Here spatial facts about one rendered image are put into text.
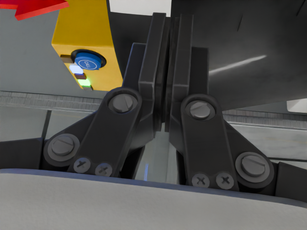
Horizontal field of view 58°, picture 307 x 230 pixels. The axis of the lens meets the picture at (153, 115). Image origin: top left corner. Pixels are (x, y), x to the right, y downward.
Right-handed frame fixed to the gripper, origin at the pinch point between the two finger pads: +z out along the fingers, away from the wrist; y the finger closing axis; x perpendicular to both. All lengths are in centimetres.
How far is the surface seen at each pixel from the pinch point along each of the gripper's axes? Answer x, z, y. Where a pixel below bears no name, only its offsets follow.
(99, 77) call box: -27.7, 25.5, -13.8
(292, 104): -54, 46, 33
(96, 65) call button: -22.1, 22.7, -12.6
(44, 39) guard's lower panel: -56, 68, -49
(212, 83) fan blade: -6.0, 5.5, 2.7
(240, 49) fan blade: -2.6, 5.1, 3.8
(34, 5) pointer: -1.0, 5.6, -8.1
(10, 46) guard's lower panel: -57, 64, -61
